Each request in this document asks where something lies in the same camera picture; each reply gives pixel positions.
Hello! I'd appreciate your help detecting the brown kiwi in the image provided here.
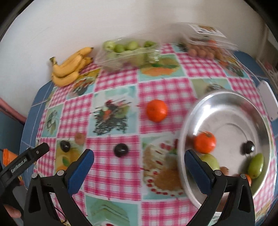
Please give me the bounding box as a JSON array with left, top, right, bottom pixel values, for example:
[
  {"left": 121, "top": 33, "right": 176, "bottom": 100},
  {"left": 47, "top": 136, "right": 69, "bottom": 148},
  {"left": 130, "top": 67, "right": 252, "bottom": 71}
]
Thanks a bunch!
[
  {"left": 220, "top": 166, "right": 229, "bottom": 176},
  {"left": 74, "top": 133, "right": 86, "bottom": 145}
]

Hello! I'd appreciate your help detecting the round green apple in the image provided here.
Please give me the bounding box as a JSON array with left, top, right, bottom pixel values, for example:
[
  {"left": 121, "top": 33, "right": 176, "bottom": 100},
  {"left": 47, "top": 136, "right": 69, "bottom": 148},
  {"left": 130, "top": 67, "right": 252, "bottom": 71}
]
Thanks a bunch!
[{"left": 200, "top": 154, "right": 220, "bottom": 170}]

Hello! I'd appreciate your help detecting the small orange mandarin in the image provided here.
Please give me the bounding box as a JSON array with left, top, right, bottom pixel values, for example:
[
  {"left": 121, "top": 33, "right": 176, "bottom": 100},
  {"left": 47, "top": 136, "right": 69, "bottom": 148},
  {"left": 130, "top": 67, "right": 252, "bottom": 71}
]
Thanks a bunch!
[{"left": 245, "top": 174, "right": 252, "bottom": 186}]

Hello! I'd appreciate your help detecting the large orange with stem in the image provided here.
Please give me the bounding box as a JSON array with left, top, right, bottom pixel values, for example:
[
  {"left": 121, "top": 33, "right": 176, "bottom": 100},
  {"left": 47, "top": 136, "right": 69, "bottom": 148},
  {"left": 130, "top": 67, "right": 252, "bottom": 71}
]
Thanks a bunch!
[{"left": 193, "top": 131, "right": 216, "bottom": 154}]

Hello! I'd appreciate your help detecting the oblong green mango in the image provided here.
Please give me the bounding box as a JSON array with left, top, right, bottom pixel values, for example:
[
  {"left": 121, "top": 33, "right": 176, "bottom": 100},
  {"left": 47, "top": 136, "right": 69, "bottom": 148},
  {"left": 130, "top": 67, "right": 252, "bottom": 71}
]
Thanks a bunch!
[{"left": 247, "top": 153, "right": 264, "bottom": 179}]

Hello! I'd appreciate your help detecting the dark plum with stem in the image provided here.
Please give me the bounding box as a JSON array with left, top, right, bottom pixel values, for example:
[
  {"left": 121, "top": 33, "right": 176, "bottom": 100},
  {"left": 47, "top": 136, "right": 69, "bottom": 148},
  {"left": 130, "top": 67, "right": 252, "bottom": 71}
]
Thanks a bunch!
[{"left": 242, "top": 140, "right": 255, "bottom": 154}]

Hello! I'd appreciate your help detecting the bag of green fruits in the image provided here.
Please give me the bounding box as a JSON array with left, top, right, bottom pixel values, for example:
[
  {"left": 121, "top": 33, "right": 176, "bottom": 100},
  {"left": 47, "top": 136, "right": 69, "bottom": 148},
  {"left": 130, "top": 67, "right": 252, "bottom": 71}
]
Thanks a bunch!
[{"left": 95, "top": 38, "right": 161, "bottom": 72}]

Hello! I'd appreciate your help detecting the person's left hand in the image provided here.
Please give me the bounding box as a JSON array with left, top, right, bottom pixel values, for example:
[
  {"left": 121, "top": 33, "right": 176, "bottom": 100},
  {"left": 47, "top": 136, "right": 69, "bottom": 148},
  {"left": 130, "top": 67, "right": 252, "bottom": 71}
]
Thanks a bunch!
[{"left": 4, "top": 205, "right": 21, "bottom": 219}]

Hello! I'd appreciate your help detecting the blue checkered cloth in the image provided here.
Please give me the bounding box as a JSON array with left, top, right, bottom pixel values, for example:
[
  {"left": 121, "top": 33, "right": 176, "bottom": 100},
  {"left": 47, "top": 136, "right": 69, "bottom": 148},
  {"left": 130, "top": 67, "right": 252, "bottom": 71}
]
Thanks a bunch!
[{"left": 19, "top": 80, "right": 55, "bottom": 183}]

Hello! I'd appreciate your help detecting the orange plastic cup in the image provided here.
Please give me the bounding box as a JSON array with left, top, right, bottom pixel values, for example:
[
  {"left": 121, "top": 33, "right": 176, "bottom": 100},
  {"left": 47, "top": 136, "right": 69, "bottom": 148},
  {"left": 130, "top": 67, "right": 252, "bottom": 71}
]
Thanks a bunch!
[{"left": 2, "top": 149, "right": 18, "bottom": 166}]

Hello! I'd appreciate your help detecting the silver metal plate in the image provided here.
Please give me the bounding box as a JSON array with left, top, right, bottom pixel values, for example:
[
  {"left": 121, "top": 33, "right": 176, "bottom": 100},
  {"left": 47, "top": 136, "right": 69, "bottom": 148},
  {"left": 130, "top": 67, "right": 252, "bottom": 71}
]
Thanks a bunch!
[{"left": 177, "top": 90, "right": 272, "bottom": 208}]

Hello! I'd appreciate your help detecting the pink checkered tablecloth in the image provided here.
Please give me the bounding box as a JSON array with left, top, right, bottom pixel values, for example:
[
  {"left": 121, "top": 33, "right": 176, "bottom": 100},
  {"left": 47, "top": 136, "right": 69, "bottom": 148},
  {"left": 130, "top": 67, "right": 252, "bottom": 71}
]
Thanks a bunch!
[{"left": 34, "top": 44, "right": 263, "bottom": 225}]

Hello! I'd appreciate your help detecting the yellow banana bunch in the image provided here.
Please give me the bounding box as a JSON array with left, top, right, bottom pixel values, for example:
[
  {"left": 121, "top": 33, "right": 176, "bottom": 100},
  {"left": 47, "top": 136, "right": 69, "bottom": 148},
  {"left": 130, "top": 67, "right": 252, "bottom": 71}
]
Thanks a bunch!
[{"left": 50, "top": 47, "right": 94, "bottom": 87}]

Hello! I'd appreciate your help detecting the orange mandarin near plate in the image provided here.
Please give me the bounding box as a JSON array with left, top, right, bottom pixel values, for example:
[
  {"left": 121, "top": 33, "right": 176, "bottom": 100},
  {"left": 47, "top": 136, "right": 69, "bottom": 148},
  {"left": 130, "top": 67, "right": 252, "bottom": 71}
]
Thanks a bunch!
[{"left": 146, "top": 99, "right": 168, "bottom": 123}]

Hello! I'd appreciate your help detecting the white card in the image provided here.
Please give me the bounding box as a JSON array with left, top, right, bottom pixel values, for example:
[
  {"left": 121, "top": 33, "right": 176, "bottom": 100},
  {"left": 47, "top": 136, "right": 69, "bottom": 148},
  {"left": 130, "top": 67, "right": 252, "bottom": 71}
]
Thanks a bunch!
[{"left": 257, "top": 80, "right": 278, "bottom": 122}]

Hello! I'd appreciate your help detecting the clear box of longans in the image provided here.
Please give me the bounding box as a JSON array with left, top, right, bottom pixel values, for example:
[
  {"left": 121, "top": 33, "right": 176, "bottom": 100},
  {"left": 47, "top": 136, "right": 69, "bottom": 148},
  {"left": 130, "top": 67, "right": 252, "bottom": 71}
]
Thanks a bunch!
[{"left": 179, "top": 23, "right": 238, "bottom": 55}]

